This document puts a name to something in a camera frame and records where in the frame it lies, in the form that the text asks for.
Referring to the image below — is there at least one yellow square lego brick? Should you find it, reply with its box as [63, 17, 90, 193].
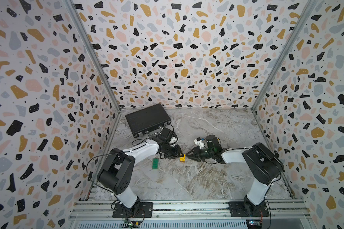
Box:
[179, 155, 185, 163]

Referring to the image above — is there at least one green lego brick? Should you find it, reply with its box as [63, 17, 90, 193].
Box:
[152, 158, 159, 170]

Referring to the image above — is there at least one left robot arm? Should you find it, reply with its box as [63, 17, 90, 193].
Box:
[97, 128, 183, 210]

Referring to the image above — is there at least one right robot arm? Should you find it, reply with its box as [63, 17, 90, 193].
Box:
[185, 135, 284, 209]

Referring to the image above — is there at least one black briefcase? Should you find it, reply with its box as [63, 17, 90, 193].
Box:
[125, 104, 171, 138]

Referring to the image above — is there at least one small circuit board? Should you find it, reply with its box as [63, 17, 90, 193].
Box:
[124, 219, 142, 229]

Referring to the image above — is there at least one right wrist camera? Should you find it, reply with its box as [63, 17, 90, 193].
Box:
[194, 137, 205, 149]

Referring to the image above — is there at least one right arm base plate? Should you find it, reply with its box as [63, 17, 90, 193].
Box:
[228, 201, 269, 218]

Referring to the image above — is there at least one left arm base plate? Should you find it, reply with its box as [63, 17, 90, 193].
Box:
[112, 202, 153, 219]

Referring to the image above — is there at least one aluminium front rail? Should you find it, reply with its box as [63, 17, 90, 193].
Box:
[69, 199, 310, 220]

